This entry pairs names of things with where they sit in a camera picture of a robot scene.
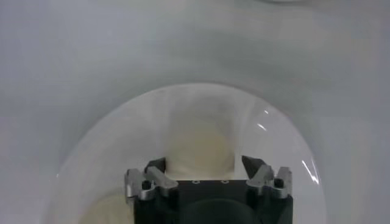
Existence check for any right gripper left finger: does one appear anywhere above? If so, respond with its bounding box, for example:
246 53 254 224
124 157 180 201

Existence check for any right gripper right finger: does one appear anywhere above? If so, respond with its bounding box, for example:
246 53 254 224
241 155 293 200

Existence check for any white round plate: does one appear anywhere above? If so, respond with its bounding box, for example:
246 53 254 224
42 82 328 224

